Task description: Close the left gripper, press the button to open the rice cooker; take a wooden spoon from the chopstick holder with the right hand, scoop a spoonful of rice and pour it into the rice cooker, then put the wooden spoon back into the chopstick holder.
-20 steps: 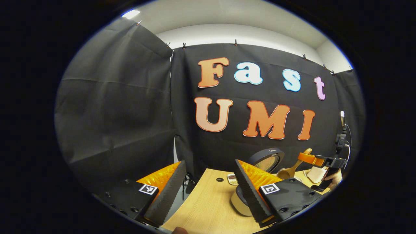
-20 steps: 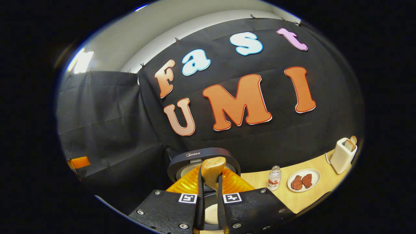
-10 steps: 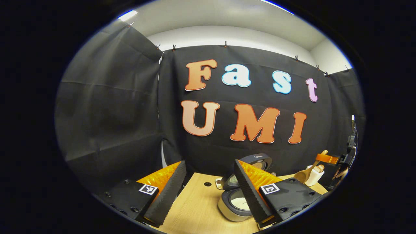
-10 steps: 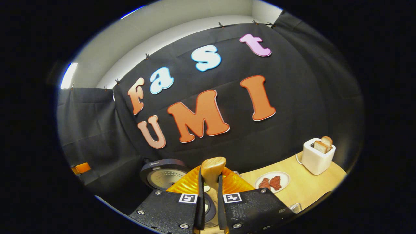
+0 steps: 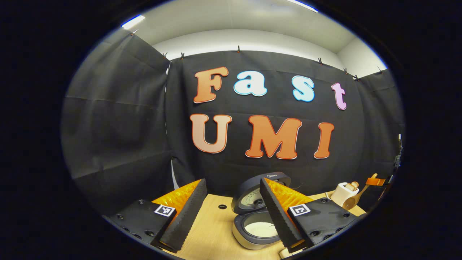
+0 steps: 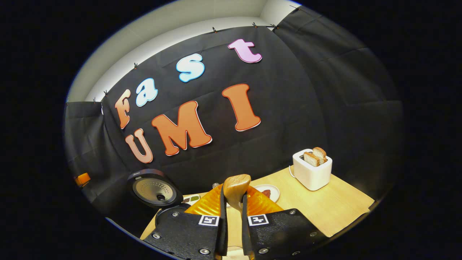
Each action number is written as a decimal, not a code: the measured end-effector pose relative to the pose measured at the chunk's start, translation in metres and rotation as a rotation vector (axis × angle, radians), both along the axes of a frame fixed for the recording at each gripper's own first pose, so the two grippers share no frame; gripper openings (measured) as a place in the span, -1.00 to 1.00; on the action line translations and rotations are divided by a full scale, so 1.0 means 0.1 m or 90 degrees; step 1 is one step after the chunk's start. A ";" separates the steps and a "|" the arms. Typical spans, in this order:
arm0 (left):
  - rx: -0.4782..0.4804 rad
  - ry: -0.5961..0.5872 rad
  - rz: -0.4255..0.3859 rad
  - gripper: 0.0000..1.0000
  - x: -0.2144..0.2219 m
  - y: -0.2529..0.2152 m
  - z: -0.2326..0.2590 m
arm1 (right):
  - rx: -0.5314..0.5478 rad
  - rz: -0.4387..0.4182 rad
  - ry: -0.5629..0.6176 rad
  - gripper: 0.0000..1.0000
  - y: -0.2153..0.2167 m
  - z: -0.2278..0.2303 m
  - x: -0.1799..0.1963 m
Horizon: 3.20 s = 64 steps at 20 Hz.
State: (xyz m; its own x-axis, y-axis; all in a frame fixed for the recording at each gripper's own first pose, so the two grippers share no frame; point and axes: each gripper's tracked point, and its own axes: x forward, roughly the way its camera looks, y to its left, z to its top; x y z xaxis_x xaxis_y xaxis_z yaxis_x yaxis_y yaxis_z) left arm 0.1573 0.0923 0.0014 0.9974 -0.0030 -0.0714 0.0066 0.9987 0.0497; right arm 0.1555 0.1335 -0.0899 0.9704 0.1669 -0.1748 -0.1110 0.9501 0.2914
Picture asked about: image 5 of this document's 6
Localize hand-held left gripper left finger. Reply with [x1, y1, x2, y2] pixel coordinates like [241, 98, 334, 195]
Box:
[102, 178, 208, 253]

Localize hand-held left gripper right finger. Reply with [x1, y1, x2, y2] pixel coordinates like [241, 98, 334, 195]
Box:
[259, 177, 367, 253]

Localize white rice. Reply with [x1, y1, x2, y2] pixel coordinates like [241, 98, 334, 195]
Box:
[245, 221, 279, 238]

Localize wooden spoon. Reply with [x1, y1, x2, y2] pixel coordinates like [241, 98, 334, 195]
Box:
[342, 173, 378, 211]

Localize grey and beige rice cooker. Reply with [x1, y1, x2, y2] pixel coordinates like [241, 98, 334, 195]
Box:
[231, 172, 292, 250]

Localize clear rice container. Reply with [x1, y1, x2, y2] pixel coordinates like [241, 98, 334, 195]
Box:
[279, 247, 302, 259]

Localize white toaster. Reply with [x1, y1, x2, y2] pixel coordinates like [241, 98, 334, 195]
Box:
[330, 182, 359, 207]

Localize black backdrop cloth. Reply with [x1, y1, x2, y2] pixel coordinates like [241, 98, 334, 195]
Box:
[61, 28, 405, 217]

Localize row of small cloth clips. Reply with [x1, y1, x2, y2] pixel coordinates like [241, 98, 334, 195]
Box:
[131, 29, 384, 82]

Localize ceiling light panel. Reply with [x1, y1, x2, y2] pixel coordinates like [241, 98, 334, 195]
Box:
[121, 14, 146, 30]

